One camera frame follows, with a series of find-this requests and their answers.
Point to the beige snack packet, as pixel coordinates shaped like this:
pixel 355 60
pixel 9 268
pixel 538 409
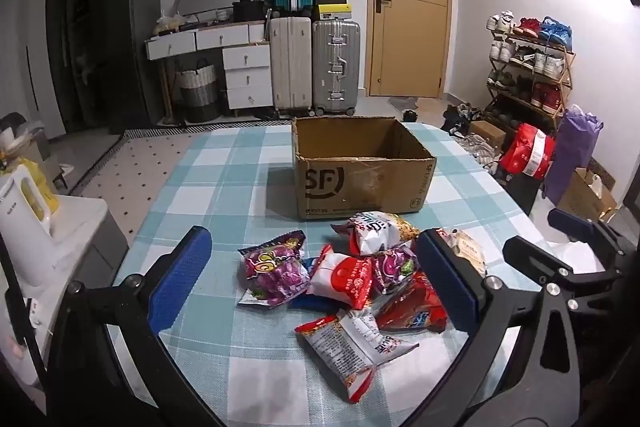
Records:
pixel 470 252

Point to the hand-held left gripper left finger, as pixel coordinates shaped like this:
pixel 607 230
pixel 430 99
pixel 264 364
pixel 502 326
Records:
pixel 182 277

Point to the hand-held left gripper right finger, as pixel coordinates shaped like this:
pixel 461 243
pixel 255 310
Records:
pixel 445 282

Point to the white noodle snack bag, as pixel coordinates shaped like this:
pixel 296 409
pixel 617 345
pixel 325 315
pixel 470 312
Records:
pixel 380 232
pixel 350 342

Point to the small closed cardboard box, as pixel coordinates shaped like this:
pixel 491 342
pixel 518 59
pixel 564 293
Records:
pixel 487 134

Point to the silver suitcase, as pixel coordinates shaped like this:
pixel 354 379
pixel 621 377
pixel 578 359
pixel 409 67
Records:
pixel 336 67

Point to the purple gift bag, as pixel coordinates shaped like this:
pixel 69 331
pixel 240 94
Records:
pixel 575 152

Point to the beige suitcase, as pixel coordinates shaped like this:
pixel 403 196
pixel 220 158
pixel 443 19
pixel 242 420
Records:
pixel 290 67

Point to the black storage box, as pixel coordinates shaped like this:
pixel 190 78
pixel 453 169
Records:
pixel 250 11

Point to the white desk with drawers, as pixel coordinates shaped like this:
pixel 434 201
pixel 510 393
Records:
pixel 245 77

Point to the spotted beige rug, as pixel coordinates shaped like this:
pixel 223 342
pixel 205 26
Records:
pixel 150 157

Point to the dark refrigerator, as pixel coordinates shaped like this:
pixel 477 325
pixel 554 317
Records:
pixel 125 57

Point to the purple snack bag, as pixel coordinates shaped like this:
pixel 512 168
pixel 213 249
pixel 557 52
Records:
pixel 392 269
pixel 275 272

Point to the white and red snack bag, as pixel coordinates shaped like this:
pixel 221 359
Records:
pixel 340 279

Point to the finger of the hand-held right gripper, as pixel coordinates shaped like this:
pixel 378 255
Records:
pixel 575 224
pixel 530 257

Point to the woven laundry basket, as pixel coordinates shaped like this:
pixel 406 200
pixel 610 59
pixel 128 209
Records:
pixel 199 92

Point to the blue snack packet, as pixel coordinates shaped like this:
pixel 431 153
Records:
pixel 312 303

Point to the wooden door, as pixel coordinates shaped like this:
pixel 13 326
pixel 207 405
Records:
pixel 410 7

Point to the yellow cloth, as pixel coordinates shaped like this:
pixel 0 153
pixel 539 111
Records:
pixel 42 192

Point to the pile of shoes on floor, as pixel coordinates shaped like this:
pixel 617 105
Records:
pixel 462 117

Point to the white and grey cabinet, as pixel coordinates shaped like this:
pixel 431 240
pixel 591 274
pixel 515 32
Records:
pixel 85 227

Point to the black stool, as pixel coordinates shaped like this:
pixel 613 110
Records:
pixel 522 194

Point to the wooden shoe rack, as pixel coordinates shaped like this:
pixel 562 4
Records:
pixel 567 72

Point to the checkered teal tablecloth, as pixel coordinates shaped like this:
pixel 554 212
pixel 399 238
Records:
pixel 225 187

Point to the white plastic bag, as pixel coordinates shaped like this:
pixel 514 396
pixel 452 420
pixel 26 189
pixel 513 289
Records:
pixel 580 257

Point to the grey door mat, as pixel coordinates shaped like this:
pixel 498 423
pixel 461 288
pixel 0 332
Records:
pixel 402 103

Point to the brown cardboard box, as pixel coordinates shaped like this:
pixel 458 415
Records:
pixel 350 187

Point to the yellowish plastic bag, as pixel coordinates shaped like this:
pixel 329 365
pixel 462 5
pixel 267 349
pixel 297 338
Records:
pixel 165 26

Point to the open cardboard box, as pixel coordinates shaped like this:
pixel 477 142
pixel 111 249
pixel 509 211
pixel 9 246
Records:
pixel 582 199

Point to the white electric kettle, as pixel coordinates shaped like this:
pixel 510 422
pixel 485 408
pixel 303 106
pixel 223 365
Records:
pixel 20 232

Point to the red gift bag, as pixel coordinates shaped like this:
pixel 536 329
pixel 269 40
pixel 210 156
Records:
pixel 527 152

